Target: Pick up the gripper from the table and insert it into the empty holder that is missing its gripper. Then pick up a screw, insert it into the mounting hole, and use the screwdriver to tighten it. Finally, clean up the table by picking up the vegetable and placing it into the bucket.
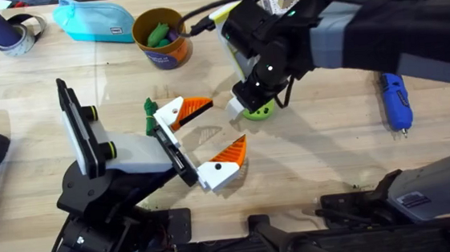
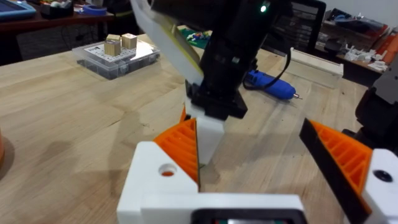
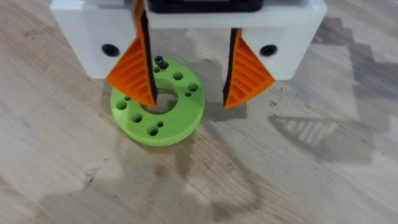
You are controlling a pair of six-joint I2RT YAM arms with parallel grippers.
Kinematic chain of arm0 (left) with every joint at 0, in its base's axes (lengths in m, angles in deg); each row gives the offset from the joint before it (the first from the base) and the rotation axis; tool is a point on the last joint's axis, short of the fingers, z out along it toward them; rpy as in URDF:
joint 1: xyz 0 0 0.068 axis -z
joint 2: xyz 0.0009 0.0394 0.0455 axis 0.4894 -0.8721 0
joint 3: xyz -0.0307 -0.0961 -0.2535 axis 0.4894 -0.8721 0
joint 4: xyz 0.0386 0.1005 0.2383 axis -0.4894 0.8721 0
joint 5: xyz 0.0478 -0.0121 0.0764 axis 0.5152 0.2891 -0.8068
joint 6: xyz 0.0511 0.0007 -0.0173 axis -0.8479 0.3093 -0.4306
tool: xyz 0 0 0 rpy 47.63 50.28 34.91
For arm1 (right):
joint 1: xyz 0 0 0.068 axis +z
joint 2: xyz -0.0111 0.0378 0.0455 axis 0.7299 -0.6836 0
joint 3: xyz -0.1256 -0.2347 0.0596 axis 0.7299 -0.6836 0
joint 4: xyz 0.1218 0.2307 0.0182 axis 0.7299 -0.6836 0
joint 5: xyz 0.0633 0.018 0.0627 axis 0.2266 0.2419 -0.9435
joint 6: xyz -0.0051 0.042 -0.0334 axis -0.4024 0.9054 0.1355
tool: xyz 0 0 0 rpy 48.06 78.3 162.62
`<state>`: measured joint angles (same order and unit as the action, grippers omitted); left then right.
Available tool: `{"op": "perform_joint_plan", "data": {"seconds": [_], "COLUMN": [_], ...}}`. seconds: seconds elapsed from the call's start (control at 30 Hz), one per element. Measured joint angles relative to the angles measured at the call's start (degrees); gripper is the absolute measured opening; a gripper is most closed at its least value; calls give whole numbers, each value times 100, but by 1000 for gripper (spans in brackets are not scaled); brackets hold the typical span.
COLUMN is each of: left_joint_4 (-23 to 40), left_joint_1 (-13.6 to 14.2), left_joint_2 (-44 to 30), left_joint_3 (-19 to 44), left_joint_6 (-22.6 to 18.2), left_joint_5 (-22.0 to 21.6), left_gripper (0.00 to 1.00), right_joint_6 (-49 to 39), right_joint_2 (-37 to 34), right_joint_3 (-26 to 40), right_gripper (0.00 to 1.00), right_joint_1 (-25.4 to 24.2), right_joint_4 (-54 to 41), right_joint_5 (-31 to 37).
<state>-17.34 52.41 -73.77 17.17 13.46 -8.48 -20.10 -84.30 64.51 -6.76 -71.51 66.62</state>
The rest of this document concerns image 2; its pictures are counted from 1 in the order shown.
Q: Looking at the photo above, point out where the cluttered workbench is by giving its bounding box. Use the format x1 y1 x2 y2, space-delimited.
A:
320 7 398 75

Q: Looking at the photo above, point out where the dark brown side table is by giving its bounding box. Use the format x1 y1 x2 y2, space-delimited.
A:
0 11 115 35

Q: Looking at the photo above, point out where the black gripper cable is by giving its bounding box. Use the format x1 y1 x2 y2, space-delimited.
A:
242 46 292 91

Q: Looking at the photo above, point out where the right wrist flat plate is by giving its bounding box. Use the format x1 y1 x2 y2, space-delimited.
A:
130 0 205 86

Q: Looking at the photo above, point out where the green board with toy blocks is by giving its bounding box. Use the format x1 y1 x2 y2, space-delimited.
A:
178 27 214 50

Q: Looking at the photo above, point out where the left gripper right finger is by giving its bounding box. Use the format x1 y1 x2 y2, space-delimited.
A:
299 118 398 224

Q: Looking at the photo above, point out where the clear plastic parts box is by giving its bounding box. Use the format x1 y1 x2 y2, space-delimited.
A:
72 39 161 81

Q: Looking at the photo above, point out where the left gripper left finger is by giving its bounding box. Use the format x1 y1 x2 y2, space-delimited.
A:
117 118 201 224

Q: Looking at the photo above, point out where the blue electric screwdriver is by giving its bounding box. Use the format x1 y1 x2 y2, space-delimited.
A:
245 70 303 101

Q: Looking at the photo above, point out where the blue flat tray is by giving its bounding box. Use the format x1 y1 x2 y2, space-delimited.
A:
0 0 37 21

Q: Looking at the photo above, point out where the pale open tray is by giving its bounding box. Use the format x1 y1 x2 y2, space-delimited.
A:
285 47 345 90

